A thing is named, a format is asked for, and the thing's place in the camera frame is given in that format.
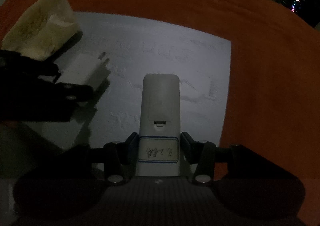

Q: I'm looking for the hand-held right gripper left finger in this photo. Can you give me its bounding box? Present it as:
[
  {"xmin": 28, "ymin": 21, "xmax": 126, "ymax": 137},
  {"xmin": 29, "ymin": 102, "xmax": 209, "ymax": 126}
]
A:
[{"xmin": 37, "ymin": 132, "xmax": 139, "ymax": 186}]

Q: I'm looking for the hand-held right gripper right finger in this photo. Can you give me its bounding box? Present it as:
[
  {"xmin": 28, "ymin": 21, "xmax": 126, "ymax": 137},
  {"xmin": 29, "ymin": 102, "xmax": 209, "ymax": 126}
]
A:
[{"xmin": 181, "ymin": 131, "xmax": 283, "ymax": 186}]

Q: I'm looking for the computer case with coloured lights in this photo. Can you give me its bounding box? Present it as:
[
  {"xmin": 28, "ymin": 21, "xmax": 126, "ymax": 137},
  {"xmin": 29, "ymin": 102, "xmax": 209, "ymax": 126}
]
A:
[{"xmin": 280, "ymin": 0, "xmax": 320, "ymax": 28}]

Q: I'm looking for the white charger plug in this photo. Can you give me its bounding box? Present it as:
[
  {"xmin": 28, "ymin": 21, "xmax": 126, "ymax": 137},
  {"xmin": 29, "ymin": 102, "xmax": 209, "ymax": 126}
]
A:
[{"xmin": 55, "ymin": 52, "xmax": 112, "ymax": 92}]

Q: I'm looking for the white paper sheet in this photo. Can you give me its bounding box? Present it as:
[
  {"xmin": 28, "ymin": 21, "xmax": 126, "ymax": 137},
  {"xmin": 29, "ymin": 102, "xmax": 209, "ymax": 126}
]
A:
[{"xmin": 40, "ymin": 11, "xmax": 232, "ymax": 166}]

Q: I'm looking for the yellow sponge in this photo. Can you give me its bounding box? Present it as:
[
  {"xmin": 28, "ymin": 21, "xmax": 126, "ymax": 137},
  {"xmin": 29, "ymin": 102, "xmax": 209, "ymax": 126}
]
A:
[{"xmin": 1, "ymin": 0, "xmax": 80, "ymax": 61}]

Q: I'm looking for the white remote control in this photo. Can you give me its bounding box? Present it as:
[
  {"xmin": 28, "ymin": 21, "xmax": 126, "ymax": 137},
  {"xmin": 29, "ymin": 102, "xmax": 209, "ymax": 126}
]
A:
[{"xmin": 135, "ymin": 73, "xmax": 182, "ymax": 177}]

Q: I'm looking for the orange cloth covered desktop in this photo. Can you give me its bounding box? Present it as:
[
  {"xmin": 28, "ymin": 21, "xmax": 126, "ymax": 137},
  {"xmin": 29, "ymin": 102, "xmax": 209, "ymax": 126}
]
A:
[{"xmin": 0, "ymin": 0, "xmax": 320, "ymax": 184}]

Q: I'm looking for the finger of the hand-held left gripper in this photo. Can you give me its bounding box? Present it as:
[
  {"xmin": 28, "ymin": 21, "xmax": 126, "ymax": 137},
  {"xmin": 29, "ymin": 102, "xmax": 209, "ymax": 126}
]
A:
[
  {"xmin": 0, "ymin": 49, "xmax": 62, "ymax": 82},
  {"xmin": 37, "ymin": 82, "xmax": 95, "ymax": 107}
]

